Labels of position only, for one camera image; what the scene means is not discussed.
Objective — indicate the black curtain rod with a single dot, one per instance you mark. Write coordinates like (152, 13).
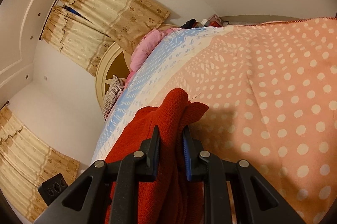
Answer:
(59, 0)

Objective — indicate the beige window curtain left panel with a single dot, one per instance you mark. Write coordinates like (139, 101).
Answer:
(76, 38)

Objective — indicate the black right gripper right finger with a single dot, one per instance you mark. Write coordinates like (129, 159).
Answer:
(235, 192)

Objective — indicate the beige side window curtain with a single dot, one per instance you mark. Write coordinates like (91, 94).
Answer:
(26, 162)

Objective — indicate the striped pillow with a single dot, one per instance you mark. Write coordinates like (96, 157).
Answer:
(113, 93)

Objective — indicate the clutter on bedside floor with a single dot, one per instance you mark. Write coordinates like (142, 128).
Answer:
(214, 21)

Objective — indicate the beige window curtain right panel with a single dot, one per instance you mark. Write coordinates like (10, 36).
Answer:
(126, 22)

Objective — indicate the beige window curtain panel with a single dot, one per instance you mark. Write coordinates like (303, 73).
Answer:
(126, 22)
(76, 38)

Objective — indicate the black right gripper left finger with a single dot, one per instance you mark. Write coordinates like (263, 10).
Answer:
(107, 189)

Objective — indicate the cream wooden headboard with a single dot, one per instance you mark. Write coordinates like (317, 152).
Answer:
(115, 61)

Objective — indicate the pink pillow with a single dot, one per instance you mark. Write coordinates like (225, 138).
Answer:
(148, 43)

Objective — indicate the red knitted embroidered sweater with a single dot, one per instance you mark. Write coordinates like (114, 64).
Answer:
(170, 198)

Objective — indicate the polka dot bed sheet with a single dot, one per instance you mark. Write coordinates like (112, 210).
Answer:
(271, 93)

